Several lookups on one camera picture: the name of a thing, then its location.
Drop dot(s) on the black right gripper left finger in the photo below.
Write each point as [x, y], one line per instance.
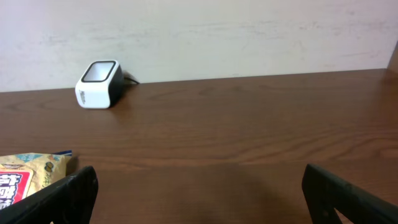
[69, 200]

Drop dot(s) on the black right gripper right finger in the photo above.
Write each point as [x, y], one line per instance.
[327, 195]

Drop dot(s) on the yellow wet wipes pack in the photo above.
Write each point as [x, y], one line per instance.
[25, 174]

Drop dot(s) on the white barcode scanner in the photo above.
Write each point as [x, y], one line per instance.
[101, 85]

